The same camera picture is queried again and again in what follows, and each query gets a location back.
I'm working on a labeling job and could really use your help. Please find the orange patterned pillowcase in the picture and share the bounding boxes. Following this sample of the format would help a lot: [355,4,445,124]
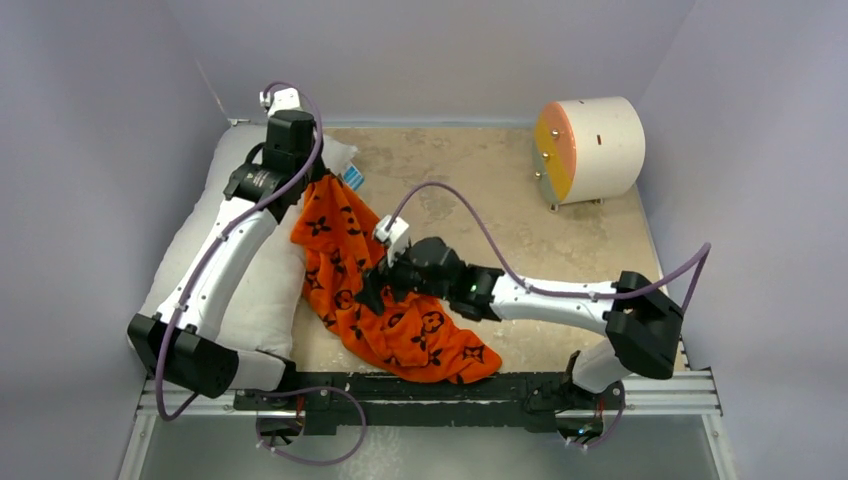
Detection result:
[290,174,502,384]

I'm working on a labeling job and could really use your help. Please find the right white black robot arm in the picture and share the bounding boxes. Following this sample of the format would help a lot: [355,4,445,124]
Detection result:
[355,237,684,407]

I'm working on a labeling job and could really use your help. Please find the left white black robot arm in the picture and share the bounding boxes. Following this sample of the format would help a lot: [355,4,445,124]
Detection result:
[127,110,323,409]

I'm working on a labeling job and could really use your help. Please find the blue white pillow tag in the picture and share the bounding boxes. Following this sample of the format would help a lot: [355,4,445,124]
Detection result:
[342,165,364,191]

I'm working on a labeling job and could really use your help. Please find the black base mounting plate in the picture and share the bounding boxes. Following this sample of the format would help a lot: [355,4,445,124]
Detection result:
[234,372,624,436]

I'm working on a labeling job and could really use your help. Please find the white cylinder with orange face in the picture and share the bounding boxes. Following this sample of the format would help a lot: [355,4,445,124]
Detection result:
[531,96,646,211]

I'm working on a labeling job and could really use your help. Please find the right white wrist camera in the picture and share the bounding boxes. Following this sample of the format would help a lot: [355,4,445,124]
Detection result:
[373,215,411,267]

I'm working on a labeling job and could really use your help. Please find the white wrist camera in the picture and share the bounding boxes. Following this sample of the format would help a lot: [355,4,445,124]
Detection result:
[259,87,303,118]
[373,215,411,267]

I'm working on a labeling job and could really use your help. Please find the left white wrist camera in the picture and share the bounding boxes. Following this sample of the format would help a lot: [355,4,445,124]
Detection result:
[259,87,303,118]

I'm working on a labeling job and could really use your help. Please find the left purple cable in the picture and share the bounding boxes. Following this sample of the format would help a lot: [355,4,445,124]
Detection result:
[154,80,367,466]

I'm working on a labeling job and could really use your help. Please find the purple cable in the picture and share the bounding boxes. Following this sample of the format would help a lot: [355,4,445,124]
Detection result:
[386,181,713,452]
[154,80,367,466]

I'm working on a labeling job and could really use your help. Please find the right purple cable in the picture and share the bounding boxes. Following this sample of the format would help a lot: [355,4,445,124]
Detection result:
[386,181,713,452]

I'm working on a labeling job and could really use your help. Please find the aluminium rail frame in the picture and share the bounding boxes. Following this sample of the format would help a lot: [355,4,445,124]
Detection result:
[119,119,738,480]

